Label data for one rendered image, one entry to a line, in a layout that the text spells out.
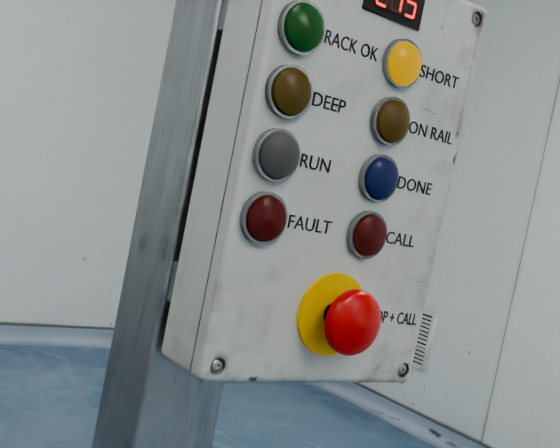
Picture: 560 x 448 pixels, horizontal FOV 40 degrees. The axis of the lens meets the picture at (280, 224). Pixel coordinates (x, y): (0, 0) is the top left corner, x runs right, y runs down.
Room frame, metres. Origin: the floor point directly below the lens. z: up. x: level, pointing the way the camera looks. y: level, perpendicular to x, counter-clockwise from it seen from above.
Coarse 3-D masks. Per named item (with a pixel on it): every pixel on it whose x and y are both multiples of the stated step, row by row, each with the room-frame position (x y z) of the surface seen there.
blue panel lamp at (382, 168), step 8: (376, 160) 0.47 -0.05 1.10; (384, 160) 0.47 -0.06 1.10; (368, 168) 0.47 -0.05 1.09; (376, 168) 0.47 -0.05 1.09; (384, 168) 0.47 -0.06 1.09; (392, 168) 0.48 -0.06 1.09; (368, 176) 0.47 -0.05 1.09; (376, 176) 0.47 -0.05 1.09; (384, 176) 0.47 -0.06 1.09; (392, 176) 0.48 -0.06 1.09; (368, 184) 0.47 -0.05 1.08; (376, 184) 0.47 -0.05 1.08; (384, 184) 0.47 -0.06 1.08; (392, 184) 0.48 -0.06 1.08; (368, 192) 0.47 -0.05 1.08; (376, 192) 0.47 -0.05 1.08; (384, 192) 0.48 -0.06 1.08; (392, 192) 0.48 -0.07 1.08
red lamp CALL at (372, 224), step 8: (368, 216) 0.47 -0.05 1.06; (376, 216) 0.48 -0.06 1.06; (360, 224) 0.47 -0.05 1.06; (368, 224) 0.47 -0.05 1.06; (376, 224) 0.48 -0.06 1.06; (384, 224) 0.48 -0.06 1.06; (360, 232) 0.47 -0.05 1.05; (368, 232) 0.47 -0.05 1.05; (376, 232) 0.48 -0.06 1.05; (384, 232) 0.48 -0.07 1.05; (360, 240) 0.47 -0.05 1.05; (368, 240) 0.47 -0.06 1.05; (376, 240) 0.48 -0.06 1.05; (384, 240) 0.48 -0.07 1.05; (360, 248) 0.47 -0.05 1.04; (368, 248) 0.47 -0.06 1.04; (376, 248) 0.48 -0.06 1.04
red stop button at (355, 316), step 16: (336, 304) 0.44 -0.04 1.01; (352, 304) 0.44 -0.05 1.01; (368, 304) 0.45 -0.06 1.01; (336, 320) 0.44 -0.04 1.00; (352, 320) 0.44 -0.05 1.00; (368, 320) 0.45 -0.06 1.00; (336, 336) 0.44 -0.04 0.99; (352, 336) 0.44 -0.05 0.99; (368, 336) 0.45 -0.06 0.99; (352, 352) 0.45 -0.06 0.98
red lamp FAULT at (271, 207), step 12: (252, 204) 0.42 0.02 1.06; (264, 204) 0.42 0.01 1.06; (276, 204) 0.43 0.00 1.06; (252, 216) 0.42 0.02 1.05; (264, 216) 0.42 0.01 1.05; (276, 216) 0.43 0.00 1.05; (252, 228) 0.42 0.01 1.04; (264, 228) 0.43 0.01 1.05; (276, 228) 0.43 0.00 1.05; (264, 240) 0.43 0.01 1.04
